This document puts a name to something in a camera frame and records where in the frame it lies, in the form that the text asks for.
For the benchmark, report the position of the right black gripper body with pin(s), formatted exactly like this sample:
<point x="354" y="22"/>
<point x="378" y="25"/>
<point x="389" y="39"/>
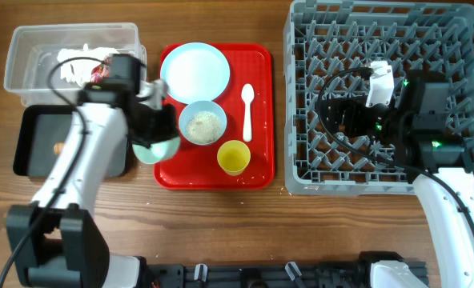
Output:
<point x="362" y="120"/>

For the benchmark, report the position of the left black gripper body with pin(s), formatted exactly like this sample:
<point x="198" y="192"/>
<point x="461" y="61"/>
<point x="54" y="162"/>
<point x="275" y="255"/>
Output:
<point x="146" y="123"/>

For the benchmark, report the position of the green bowl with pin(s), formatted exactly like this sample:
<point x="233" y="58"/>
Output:
<point x="157" y="152"/>

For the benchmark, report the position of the blue bowl with rice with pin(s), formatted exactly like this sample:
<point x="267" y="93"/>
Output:
<point x="203" y="122"/>

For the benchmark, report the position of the yellow plastic cup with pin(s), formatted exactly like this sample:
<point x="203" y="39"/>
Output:
<point x="233" y="157"/>

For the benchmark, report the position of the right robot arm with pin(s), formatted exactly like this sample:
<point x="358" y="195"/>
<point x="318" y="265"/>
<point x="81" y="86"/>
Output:
<point x="436" y="162"/>

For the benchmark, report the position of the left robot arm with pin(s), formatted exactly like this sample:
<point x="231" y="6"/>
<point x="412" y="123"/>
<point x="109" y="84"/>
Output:
<point x="54" y="240"/>

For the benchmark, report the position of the black waste tray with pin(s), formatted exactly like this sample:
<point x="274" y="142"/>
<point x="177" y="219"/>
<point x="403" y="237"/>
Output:
<point x="42" y="126"/>

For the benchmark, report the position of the grey dishwasher rack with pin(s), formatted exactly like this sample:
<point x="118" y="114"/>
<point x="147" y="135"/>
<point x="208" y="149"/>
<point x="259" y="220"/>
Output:
<point x="323" y="38"/>

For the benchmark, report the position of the red plastic tray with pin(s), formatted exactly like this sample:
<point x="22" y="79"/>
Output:
<point x="195" y="167"/>

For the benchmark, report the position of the red snack wrapper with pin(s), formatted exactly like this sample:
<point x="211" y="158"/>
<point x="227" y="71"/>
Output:
<point x="101" y="71"/>

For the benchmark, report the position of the large light blue plate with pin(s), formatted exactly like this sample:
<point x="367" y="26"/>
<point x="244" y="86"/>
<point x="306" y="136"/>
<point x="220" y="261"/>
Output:
<point x="194" y="72"/>

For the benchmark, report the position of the carrot piece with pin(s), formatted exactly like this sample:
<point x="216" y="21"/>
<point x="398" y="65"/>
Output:
<point x="58" y="147"/>

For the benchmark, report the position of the white plastic spoon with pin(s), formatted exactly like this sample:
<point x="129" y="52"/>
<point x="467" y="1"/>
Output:
<point x="247" y="95"/>

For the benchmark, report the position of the clear plastic bin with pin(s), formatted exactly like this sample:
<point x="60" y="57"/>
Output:
<point x="35" y="50"/>

